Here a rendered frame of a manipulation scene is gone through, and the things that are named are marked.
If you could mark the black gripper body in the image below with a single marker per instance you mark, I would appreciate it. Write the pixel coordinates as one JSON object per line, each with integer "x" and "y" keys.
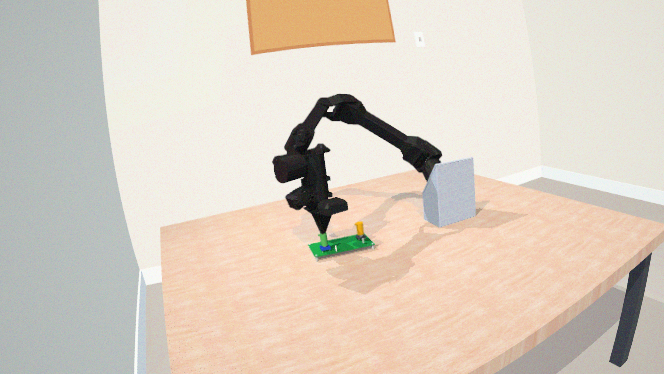
{"x": 324, "y": 205}

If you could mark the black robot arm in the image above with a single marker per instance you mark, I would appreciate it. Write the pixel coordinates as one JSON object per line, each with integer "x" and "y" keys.
{"x": 301, "y": 161}

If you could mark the green circuit board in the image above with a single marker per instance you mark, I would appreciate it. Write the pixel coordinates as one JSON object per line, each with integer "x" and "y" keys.
{"x": 342, "y": 244}

